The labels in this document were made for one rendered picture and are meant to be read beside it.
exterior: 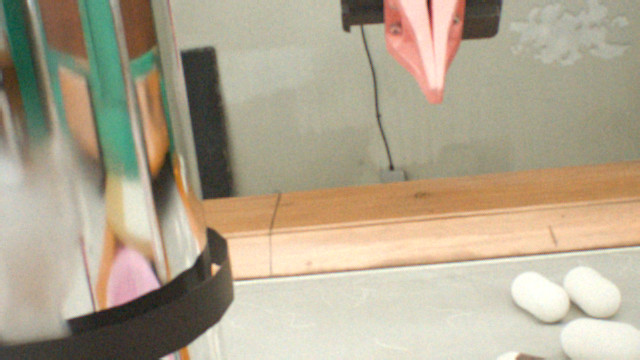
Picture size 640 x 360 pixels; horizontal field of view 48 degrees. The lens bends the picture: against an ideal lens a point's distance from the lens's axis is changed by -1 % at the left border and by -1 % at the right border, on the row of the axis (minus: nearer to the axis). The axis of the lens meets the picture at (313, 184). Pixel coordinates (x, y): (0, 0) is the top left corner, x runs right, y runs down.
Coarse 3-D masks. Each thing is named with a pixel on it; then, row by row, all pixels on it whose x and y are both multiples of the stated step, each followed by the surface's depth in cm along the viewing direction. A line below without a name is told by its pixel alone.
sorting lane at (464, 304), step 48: (240, 288) 46; (288, 288) 45; (336, 288) 44; (384, 288) 43; (432, 288) 43; (480, 288) 42; (624, 288) 40; (240, 336) 39; (288, 336) 39; (336, 336) 38; (384, 336) 38; (432, 336) 37; (480, 336) 37; (528, 336) 36
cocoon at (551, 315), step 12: (528, 276) 38; (540, 276) 38; (516, 288) 38; (528, 288) 37; (540, 288) 37; (552, 288) 37; (516, 300) 38; (528, 300) 37; (540, 300) 36; (552, 300) 36; (564, 300) 36; (540, 312) 36; (552, 312) 36; (564, 312) 36
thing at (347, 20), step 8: (344, 0) 46; (352, 0) 46; (360, 0) 46; (368, 0) 46; (376, 0) 46; (344, 8) 46; (352, 8) 46; (360, 8) 46; (368, 8) 46; (376, 8) 46; (344, 16) 46; (352, 16) 46; (360, 16) 46; (368, 16) 46; (376, 16) 46; (344, 24) 46; (352, 24) 47; (360, 24) 47; (368, 24) 47; (376, 24) 47
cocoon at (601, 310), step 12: (576, 276) 38; (588, 276) 37; (600, 276) 37; (564, 288) 38; (576, 288) 37; (588, 288) 36; (600, 288) 36; (612, 288) 36; (576, 300) 37; (588, 300) 36; (600, 300) 36; (612, 300) 36; (588, 312) 37; (600, 312) 36; (612, 312) 36
